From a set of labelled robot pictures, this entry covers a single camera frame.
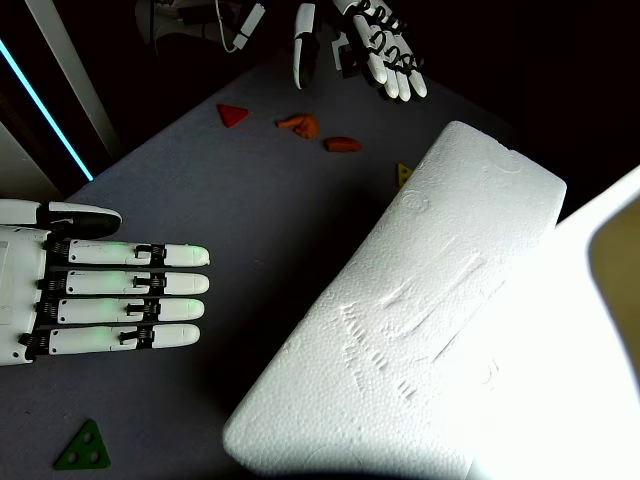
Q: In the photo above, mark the brown toy chicken nugget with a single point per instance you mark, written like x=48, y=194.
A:
x=342, y=145

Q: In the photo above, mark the grey table cloth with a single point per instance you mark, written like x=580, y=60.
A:
x=225, y=200

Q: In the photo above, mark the yellow triangle block with holes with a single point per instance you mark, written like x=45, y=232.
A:
x=402, y=174

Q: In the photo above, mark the toy chicken wing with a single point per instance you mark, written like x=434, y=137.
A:
x=302, y=126

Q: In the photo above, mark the red triangle block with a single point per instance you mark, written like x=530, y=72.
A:
x=232, y=115

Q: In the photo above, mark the white curved robot shell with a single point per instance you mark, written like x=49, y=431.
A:
x=155, y=25

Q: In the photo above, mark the white rounded housing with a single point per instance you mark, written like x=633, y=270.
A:
x=575, y=350

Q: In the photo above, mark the cyan light strip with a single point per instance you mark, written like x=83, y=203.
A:
x=47, y=112

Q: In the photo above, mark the green triangle block with holes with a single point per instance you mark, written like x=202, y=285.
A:
x=85, y=450

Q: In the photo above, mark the white vertical post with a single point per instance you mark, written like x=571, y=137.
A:
x=75, y=75

